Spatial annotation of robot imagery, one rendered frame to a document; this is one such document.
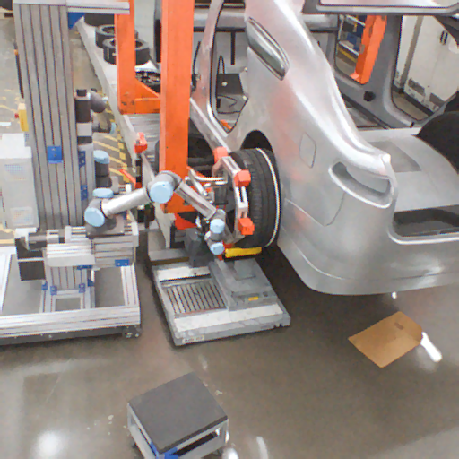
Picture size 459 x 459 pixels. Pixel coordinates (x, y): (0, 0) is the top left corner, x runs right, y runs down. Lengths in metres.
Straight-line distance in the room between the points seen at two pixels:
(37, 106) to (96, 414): 1.75
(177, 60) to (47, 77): 0.86
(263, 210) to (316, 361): 1.10
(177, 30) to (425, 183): 1.95
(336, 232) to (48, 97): 1.69
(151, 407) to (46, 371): 0.92
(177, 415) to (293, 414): 0.82
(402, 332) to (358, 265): 1.36
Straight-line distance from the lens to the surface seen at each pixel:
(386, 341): 4.02
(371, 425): 3.49
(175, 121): 3.67
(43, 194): 3.39
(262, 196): 3.28
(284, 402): 3.45
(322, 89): 2.96
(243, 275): 3.90
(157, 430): 2.84
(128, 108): 5.67
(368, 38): 6.47
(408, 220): 3.68
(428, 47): 8.49
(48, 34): 3.02
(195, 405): 2.93
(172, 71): 3.55
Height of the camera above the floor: 2.63
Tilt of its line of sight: 33 degrees down
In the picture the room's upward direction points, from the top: 6 degrees clockwise
